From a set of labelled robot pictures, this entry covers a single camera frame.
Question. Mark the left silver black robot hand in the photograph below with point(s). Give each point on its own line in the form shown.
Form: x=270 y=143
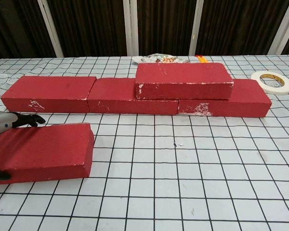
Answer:
x=2 y=122

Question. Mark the red brick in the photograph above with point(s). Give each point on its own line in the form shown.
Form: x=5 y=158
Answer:
x=45 y=151
x=183 y=77
x=50 y=92
x=248 y=103
x=113 y=96

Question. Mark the dark brown curtain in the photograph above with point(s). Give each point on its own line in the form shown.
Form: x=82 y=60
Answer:
x=91 y=24

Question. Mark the white printed snack bag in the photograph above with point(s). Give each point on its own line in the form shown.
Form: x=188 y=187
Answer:
x=159 y=59

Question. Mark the white black checkered tablecloth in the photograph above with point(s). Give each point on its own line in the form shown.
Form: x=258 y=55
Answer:
x=183 y=180

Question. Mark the yellow rubber chicken toy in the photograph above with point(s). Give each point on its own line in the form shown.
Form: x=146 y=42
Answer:
x=202 y=59

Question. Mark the white tape roll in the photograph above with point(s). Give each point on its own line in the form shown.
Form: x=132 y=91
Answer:
x=256 y=79

